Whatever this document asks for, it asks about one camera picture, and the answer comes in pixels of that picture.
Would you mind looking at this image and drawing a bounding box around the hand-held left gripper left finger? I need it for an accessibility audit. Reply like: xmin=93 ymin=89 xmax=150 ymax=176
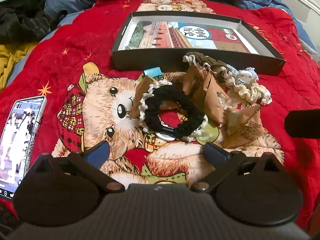
xmin=30 ymin=141 xmax=125 ymax=193

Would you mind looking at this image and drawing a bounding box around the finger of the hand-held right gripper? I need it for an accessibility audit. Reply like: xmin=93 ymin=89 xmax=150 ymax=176
xmin=285 ymin=109 xmax=320 ymax=138

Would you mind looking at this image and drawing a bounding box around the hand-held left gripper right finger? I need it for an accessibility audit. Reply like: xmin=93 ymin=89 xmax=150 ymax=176
xmin=191 ymin=142 xmax=284 ymax=193

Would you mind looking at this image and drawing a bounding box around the black scrunchie with white trim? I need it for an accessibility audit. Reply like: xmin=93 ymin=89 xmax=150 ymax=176
xmin=139 ymin=80 xmax=209 ymax=142

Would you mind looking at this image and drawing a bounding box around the olive scrunchie with white trim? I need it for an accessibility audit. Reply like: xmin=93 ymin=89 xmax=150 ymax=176
xmin=182 ymin=52 xmax=228 ymax=78

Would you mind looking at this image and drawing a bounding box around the black shallow cardboard box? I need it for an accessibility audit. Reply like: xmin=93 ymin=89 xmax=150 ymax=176
xmin=111 ymin=11 xmax=287 ymax=77

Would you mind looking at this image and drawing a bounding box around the white smartphone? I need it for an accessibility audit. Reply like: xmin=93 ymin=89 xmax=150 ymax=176
xmin=0 ymin=95 xmax=48 ymax=202

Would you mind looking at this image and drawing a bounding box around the red bear printed blanket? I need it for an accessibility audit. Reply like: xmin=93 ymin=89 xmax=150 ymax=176
xmin=0 ymin=0 xmax=320 ymax=230

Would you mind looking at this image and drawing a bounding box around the colourful textbook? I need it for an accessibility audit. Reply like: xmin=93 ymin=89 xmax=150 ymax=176
xmin=125 ymin=21 xmax=250 ymax=53

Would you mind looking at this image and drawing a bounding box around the yellow cloth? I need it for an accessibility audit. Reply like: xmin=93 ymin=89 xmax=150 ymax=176
xmin=0 ymin=41 xmax=38 ymax=90

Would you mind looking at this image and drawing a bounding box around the grey blue bed sheet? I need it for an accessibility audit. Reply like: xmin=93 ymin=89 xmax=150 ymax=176
xmin=0 ymin=10 xmax=83 ymax=90

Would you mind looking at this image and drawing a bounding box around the black cloth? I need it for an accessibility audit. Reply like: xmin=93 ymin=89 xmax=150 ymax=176
xmin=0 ymin=0 xmax=63 ymax=45

